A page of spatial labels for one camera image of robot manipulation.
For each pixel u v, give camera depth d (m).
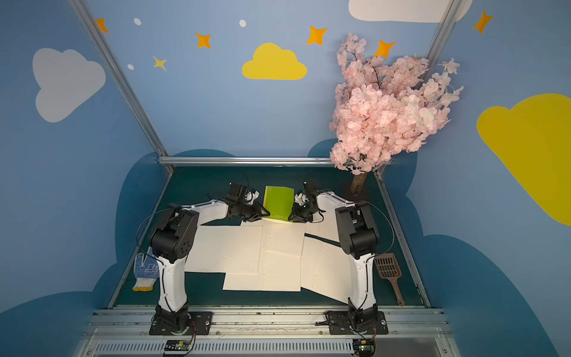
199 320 0.75
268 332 0.73
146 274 0.84
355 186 1.06
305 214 0.90
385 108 0.60
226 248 0.92
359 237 0.56
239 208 0.86
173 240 0.55
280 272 0.86
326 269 0.91
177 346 0.72
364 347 0.73
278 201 1.08
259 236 0.96
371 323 0.69
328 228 0.98
